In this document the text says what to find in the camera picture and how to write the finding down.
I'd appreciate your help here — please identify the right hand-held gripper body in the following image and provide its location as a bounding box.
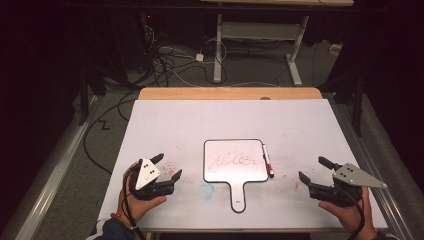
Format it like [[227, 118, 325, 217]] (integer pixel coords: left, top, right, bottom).
[[308, 162, 388, 207]]

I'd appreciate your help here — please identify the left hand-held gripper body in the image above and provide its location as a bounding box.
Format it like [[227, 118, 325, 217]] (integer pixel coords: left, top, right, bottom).
[[129, 158, 176, 201]]

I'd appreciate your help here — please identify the white marker with red cap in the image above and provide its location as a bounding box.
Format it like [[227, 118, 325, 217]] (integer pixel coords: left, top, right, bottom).
[[261, 143, 275, 179]]

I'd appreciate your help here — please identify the small white handled whiteboard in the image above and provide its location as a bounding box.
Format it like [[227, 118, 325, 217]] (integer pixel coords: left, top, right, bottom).
[[202, 138, 270, 214]]

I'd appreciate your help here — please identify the person's left hand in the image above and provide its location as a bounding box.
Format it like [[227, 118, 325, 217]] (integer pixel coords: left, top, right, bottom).
[[116, 162, 168, 225]]

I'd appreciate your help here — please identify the person's right hand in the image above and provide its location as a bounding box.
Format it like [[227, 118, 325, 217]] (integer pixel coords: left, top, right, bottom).
[[318, 186, 378, 239]]

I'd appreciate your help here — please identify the large white table sheet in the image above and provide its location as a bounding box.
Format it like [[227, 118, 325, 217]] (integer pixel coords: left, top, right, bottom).
[[98, 98, 389, 231]]

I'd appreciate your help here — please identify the black metal stand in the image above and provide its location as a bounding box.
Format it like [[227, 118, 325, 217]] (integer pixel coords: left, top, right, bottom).
[[77, 63, 108, 127], [328, 71, 366, 138]]

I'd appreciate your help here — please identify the wooden table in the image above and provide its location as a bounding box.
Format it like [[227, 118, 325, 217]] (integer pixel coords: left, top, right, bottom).
[[133, 87, 348, 234]]

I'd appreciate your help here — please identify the dark equipment with red light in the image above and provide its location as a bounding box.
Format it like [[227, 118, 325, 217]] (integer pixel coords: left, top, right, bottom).
[[109, 9, 158, 73]]

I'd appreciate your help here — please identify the white metal-legged desk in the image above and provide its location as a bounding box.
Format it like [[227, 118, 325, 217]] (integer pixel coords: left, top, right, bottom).
[[199, 0, 355, 87]]

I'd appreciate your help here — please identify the aluminium floor rail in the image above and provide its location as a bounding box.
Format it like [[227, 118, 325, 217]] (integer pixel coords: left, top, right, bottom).
[[329, 99, 416, 240], [14, 95, 103, 240]]

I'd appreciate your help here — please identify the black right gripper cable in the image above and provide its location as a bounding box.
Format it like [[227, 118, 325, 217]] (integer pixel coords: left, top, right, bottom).
[[341, 188, 367, 240]]

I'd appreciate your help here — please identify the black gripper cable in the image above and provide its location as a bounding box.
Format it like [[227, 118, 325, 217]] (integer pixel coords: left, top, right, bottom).
[[122, 168, 147, 240], [341, 188, 367, 240]]

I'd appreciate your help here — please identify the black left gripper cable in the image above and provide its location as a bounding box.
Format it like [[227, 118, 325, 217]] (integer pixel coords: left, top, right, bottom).
[[122, 168, 147, 240]]

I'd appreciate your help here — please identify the red wrist bracelet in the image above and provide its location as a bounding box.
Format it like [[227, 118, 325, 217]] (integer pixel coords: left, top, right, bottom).
[[110, 213, 138, 231]]

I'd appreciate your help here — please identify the long black floor cable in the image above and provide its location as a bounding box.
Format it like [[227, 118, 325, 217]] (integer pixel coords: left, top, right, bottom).
[[82, 89, 141, 176]]

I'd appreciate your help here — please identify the white floor cable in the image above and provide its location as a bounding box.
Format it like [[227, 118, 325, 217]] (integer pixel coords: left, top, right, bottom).
[[159, 45, 281, 88]]

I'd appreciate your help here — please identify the tangle of black cables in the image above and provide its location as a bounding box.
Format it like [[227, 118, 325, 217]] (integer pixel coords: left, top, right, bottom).
[[133, 24, 229, 88]]

